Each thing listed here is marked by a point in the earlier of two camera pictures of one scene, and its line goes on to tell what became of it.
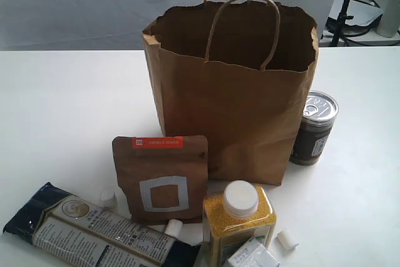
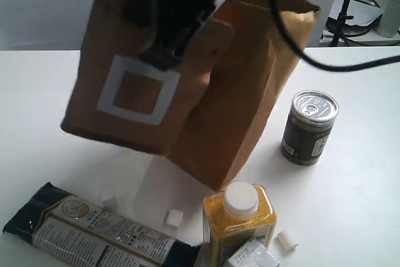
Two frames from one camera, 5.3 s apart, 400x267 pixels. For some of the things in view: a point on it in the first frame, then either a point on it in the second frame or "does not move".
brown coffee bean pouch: [165, 178] -> [120, 97]
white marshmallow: [174, 227] -> [175, 217]
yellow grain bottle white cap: [241, 211] does not move
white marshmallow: [108, 199] does not move
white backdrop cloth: [107, 8] does not move
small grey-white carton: [252, 254] does not move
